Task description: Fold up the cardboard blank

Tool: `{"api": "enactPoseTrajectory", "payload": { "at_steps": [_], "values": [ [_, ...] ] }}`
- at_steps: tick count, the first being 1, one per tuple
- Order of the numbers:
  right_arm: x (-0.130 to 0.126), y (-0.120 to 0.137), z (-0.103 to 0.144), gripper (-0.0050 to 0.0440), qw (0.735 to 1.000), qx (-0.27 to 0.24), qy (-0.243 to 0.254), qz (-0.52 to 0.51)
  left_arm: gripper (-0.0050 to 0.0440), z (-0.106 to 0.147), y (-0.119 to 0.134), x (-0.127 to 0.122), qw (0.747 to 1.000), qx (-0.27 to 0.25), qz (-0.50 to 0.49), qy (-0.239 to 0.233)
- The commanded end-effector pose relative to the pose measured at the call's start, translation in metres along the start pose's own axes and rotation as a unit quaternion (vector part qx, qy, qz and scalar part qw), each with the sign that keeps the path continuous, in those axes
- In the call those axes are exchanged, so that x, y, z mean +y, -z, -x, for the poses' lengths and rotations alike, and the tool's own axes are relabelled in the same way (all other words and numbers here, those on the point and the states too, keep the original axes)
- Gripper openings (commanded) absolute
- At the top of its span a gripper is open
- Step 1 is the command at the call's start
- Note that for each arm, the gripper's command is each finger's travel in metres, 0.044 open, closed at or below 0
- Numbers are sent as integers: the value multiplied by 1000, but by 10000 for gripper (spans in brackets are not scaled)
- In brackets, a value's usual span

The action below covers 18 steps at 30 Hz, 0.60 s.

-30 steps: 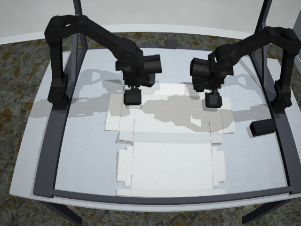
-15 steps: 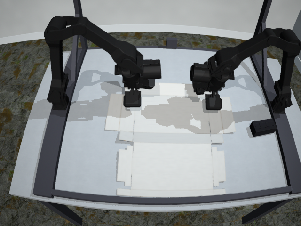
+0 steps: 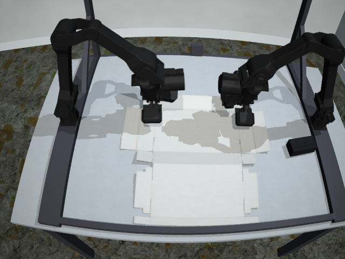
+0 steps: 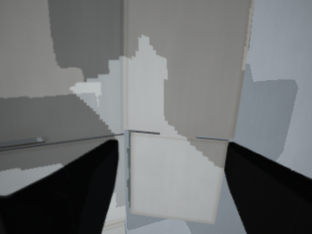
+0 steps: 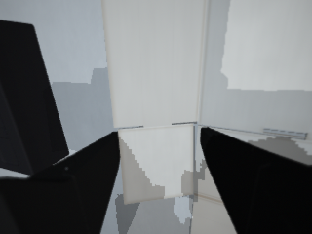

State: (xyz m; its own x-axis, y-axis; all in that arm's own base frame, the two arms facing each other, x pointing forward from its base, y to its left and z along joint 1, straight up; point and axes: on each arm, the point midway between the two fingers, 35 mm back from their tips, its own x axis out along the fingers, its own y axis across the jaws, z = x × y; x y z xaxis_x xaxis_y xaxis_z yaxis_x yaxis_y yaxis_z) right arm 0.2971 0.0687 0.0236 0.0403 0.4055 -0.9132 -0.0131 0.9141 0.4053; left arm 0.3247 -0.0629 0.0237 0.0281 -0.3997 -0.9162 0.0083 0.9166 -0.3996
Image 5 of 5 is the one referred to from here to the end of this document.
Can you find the white cardboard blank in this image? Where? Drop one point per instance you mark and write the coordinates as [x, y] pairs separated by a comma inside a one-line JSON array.
[[237, 64]]

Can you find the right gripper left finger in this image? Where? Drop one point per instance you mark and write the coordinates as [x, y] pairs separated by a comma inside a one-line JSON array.
[[70, 197]]

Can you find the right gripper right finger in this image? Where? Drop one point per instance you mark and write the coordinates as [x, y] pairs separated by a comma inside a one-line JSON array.
[[263, 192]]

